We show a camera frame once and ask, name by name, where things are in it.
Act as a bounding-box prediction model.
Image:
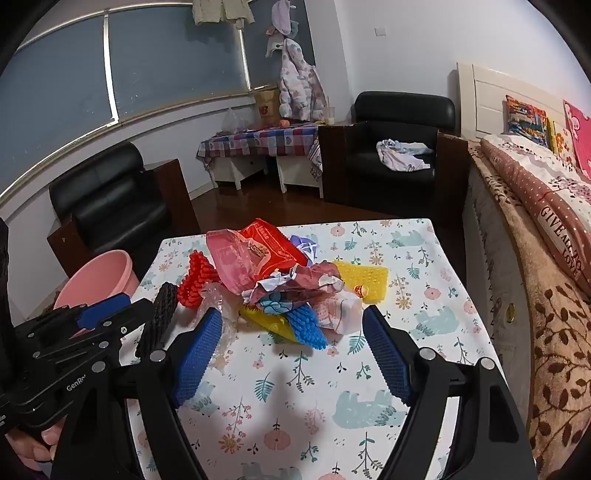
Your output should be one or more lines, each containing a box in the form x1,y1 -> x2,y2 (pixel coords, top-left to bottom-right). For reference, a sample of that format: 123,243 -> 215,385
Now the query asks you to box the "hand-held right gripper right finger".
362,305 -> 539,480

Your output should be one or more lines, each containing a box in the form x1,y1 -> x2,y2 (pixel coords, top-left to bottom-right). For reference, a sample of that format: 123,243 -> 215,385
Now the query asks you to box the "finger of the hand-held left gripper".
18,293 -> 132,342
32,298 -> 154,366

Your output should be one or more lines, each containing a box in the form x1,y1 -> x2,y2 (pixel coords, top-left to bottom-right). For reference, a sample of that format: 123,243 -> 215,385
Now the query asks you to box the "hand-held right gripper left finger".
51,307 -> 225,480

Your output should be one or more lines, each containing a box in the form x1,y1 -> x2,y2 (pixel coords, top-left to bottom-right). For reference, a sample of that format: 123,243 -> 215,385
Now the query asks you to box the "black studded plastic sheet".
135,282 -> 178,358

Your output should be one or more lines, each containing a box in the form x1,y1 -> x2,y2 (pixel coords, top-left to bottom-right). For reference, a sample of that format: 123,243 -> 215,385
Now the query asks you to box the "pink plastic basin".
53,250 -> 139,335

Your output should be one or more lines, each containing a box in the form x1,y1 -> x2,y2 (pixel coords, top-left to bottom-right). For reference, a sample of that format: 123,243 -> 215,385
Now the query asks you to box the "clear plastic wrap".
194,281 -> 241,374

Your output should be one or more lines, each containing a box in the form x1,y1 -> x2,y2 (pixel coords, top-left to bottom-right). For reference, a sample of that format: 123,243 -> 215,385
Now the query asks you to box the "yellow studded plastic sheet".
238,305 -> 296,344

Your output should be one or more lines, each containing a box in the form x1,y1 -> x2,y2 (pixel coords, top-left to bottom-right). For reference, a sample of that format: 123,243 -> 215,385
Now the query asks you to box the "red studded plastic sheet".
177,251 -> 222,310

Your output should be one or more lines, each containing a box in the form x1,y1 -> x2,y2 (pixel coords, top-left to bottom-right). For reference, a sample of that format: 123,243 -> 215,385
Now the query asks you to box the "yellow studded sheet red sticker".
333,260 -> 391,304

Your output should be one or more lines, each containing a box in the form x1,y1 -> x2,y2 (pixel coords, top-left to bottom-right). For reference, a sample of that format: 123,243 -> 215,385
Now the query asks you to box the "blue studded plastic sheet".
286,305 -> 328,349

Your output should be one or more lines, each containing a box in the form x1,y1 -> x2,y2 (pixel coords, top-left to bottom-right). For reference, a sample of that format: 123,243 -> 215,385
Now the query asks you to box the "pink translucent plastic bag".
205,228 -> 273,296

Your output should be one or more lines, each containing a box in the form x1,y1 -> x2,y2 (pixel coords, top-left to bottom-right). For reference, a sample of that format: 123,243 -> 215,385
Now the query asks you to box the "purple wrapper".
289,234 -> 319,266

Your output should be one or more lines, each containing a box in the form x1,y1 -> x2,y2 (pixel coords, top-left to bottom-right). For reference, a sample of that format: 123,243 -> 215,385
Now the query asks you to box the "red snack wrapper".
240,218 -> 308,278

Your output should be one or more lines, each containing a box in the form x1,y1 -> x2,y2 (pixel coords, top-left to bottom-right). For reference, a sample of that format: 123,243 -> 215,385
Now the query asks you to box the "person's left hand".
7,424 -> 65,472

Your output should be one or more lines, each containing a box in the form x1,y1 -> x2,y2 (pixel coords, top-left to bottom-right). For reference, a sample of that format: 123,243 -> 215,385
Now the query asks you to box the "floral bear tablecloth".
124,218 -> 513,480

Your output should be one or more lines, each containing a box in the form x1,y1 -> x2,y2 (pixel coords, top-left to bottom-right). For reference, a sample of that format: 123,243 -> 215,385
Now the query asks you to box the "black leather armchair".
46,142 -> 201,266
318,91 -> 469,222

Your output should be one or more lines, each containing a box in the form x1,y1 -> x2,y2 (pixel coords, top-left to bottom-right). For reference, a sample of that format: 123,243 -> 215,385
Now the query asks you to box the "white side table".
210,154 -> 269,191
276,154 -> 324,198

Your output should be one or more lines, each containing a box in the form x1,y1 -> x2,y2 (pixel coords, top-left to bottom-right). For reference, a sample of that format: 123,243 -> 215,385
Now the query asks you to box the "white crumpled garment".
376,138 -> 435,172

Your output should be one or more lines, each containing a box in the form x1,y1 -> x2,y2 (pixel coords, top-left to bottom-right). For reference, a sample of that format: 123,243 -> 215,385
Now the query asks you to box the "checkered tablecloth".
198,123 -> 324,178

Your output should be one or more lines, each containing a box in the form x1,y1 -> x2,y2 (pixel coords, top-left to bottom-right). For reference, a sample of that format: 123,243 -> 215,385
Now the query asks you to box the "pink dotted quilt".
480,134 -> 591,280

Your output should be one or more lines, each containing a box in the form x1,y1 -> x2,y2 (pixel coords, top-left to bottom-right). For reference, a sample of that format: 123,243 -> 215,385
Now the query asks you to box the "clear plastic bag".
223,107 -> 250,134

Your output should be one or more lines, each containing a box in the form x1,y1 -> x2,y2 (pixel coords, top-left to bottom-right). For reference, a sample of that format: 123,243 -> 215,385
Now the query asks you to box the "window with blue blinds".
0,0 -> 317,197

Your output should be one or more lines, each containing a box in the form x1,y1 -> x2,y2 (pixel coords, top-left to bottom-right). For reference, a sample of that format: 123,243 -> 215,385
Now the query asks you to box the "brown paper bag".
254,89 -> 282,126

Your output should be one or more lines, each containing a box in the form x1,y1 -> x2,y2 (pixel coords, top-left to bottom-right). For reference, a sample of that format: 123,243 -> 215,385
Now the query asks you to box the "colourful striped pillow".
503,95 -> 552,148

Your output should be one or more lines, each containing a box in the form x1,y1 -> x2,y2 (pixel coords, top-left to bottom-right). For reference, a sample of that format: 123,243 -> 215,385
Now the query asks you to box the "cream bed headboard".
457,62 -> 571,144

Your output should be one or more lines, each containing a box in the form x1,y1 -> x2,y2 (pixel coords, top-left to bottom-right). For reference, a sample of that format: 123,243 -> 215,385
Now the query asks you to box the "yellow floral pillow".
547,119 -> 575,162

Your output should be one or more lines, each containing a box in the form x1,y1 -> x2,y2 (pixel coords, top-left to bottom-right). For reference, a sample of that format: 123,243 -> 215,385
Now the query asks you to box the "floral puffer jacket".
277,39 -> 326,121

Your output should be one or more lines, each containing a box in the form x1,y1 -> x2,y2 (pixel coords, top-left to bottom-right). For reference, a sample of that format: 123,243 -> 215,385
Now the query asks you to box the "pink cartoon pillow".
563,99 -> 591,181

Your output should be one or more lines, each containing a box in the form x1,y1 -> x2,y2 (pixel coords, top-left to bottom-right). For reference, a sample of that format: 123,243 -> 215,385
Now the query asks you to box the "white plush hat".
264,33 -> 289,58

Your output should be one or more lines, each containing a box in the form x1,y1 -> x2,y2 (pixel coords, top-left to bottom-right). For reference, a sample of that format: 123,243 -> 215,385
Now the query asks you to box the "cream hanging jacket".
191,0 -> 256,26

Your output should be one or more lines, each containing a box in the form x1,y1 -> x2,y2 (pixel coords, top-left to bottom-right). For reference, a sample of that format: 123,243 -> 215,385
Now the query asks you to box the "purple plush hat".
271,0 -> 301,38

